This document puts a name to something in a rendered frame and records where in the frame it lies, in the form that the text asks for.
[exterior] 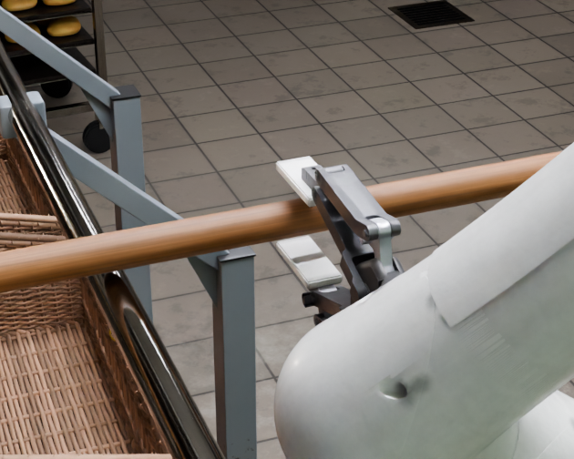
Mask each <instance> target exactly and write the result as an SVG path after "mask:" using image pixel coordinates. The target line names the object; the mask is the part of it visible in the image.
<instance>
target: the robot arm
mask: <svg viewBox="0 0 574 459"><path fill-rule="evenodd" d="M276 169H277V171H278V172H279V173H280V174H281V175H282V176H283V178H284V179H285V180H286V181H287V182H288V183H289V185H290V186H291V187H292V188H293V189H294V190H295V192H296V193H297V194H298V195H299V196H300V197H301V199H302V200H303V201H304V202H305V203H306V204H307V206H309V207H313V206H316V207H317V209H318V210H319V212H320V214H321V216H322V217H323V220H324V222H325V224H326V226H327V228H328V230H329V231H330V233H331V235H332V237H333V240H334V242H335V244H336V246H337V248H338V250H339V251H340V253H341V255H342V257H341V262H340V267H341V269H342V271H343V274H344V276H345V278H346V279H347V281H348V283H349V285H350V287H351V289H350V290H349V289H347V288H345V287H343V286H341V285H339V286H334V284H337V283H341V282H342V281H343V276H342V274H341V273H340V272H339V271H338V270H337V269H336V268H335V267H334V266H333V264H332V263H331V262H330V261H329V260H328V258H327V257H326V256H325V255H324V254H323V252H322V251H321V250H320V249H319V247H318V246H317V245H316V244H315V243H314V241H313V240H312V239H311V238H310V237H309V236H306V237H301V238H297V239H292V240H283V241H278V242H277V243H276V250H277V251H279V252H280V254H281V255H282V257H283V258H284V259H285V260H286V262H287V263H288V264H289V266H290V267H291V268H292V270H293V271H294V272H295V274H296V275H297V276H298V277H299V279H300V280H301V281H302V283H303V284H304V285H305V287H306V288H307V289H308V290H309V291H308V292H305V293H303V294H302V303H303V306H304V307H305V308H307V307H312V306H315V307H317V308H318V311H319V313H318V314H314V316H313V323H314V325H315V327H314V328H313V329H311V330H310V331H309V332H308V333H307V334H306V335H304V336H303V337H302V338H301V339H300V341H299V342H298V343H297V344H296V345H295V347H294V348H293V349H292V351H291V353H290V354H289V356H288V358H287V359H286V361H285V363H284V365H283V367H282V370H281V372H280V375H279V378H278V381H277V384H276V389H275V395H274V404H273V412H274V423H275V428H276V433H277V436H278V439H279V442H280V445H281V448H282V450H283V453H284V455H285V457H286V458H287V459H574V399H573V398H571V397H569V396H567V395H566V394H565V393H562V392H560V391H558V389H559V388H560V387H562V386H563V385H564V384H566V383H567V382H569V381H570V380H571V379H572V378H574V142H573V143H572V144H571V145H570V146H568V147H567V148H566V149H565V150H563V151H562V152H561V153H560V154H559V155H557V156H556V157H555V158H553V159H552V160H551V161H550V162H549V163H548V164H547V165H546V166H545V167H543V168H542V169H541V170H539V171H538V172H537V173H536V174H534V175H533V176H532V177H531V178H529V179H528V180H527V181H525V182H524V183H523V184H522V185H520V186H519V187H518V188H517V189H515V190H514V191H512V192H511V193H510V194H509V195H507V196H506V197H505V198H503V199H502V200H501V201H499V202H498V204H496V205H495V206H494V207H493V208H491V209H490V210H488V211H487V212H486V213H484V214H483V215H482V216H480V217H479V218H478V219H476V220H475V221H474V222H472V223H471V224H470V225H468V226H467V227H466V228H464V229H463V230H461V231H460V232H459V233H457V234H456V235H455V236H454V237H453V238H451V239H450V240H448V241H447V242H446V243H444V244H443V245H442V246H440V247H439V248H438V249H436V250H434V252H433V254H432V255H430V256H429V257H427V258H426V259H424V260H422V261H421V262H419V263H418V264H416V265H415V266H414V267H413V268H411V269H410V270H408V271H406V272H405V271H404V269H403V267H402V264H401V262H400V261H399V259H398V258H397V257H395V256H393V255H392V243H391V239H392V238H393V237H394V236H398V235H400V234H401V225H400V222H399V220H398V219H396V218H394V217H392V216H390V215H388V214H386V212H385V211H384V210H383V208H382V207H381V206H380V205H379V203H378V202H377V201H376V200H375V198H374V197H373V196H372V194H371V193H370V192H369V191H368V189H367V188H366V187H365V186H364V184H363V183H362V182H361V180H360V179H359V178H358V177H357V176H356V175H355V174H354V172H353V171H352V170H351V168H350V167H349V166H348V165H347V164H343V165H338V166H332V167H328V168H323V167H322V166H321V165H317V164H316V163H315V162H314V161H313V159H312V158H310V157H303V158H294V159H288V160H283V161H277V163H276ZM355 266H356V267H355Z"/></svg>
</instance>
